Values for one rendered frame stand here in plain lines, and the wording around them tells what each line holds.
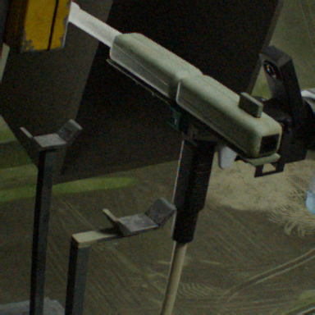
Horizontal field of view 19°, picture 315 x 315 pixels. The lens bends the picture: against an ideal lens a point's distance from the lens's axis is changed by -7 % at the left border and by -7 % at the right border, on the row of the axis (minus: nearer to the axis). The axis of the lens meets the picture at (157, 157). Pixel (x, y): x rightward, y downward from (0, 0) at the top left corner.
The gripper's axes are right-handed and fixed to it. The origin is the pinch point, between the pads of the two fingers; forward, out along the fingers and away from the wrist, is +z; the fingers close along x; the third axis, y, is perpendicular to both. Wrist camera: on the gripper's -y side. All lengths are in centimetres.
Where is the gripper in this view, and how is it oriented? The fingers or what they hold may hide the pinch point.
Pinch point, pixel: (194, 122)
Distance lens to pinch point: 115.5
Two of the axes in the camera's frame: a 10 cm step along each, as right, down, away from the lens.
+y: -1.6, 8.8, 4.4
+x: -5.6, -4.5, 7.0
